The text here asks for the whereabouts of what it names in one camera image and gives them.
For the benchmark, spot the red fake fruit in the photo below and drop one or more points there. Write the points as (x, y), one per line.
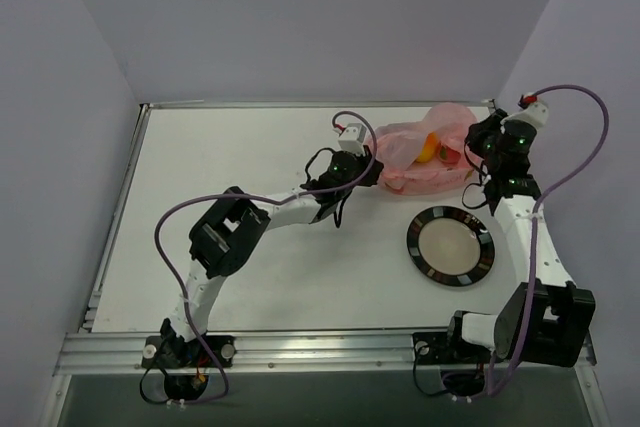
(448, 155)

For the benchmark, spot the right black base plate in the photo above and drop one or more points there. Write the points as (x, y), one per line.
(438, 348)

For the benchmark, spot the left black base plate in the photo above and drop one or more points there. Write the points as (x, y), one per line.
(176, 354)

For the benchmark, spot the black rimmed ceramic plate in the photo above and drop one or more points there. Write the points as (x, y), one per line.
(450, 246)

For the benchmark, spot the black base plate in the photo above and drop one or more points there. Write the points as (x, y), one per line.
(438, 348)
(176, 354)

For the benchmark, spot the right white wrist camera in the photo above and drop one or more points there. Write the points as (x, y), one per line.
(533, 110)

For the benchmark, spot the orange fake fruit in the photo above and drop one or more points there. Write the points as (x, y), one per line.
(429, 149)

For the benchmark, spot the aluminium front rail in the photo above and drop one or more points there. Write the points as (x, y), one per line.
(250, 351)

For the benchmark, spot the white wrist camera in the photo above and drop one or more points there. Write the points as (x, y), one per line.
(533, 110)
(352, 138)

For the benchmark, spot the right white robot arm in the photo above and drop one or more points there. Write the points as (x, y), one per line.
(547, 318)

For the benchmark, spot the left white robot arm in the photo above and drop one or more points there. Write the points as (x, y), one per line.
(224, 238)

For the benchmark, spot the pink plastic bag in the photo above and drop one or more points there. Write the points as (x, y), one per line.
(398, 145)

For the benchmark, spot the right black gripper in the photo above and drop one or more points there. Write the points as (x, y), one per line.
(480, 138)

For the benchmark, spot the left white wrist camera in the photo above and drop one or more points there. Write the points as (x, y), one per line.
(352, 138)

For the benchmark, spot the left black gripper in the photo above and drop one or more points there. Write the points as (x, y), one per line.
(372, 172)

